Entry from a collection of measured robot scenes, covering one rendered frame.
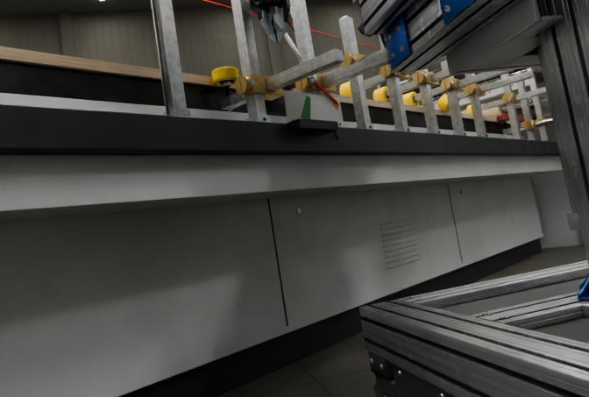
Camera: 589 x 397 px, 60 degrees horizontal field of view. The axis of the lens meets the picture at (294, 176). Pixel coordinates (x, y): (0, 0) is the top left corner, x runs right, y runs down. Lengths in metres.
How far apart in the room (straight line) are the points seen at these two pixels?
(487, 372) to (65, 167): 0.80
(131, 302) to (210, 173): 0.36
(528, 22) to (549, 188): 3.13
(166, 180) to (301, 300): 0.72
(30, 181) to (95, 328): 0.41
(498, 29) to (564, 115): 0.19
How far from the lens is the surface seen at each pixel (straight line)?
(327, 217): 1.83
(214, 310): 1.46
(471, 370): 0.77
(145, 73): 1.45
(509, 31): 0.99
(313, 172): 1.50
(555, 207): 4.02
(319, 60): 1.29
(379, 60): 1.49
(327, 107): 1.58
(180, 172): 1.19
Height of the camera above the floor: 0.41
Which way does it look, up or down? 6 degrees up
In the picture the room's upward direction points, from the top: 9 degrees counter-clockwise
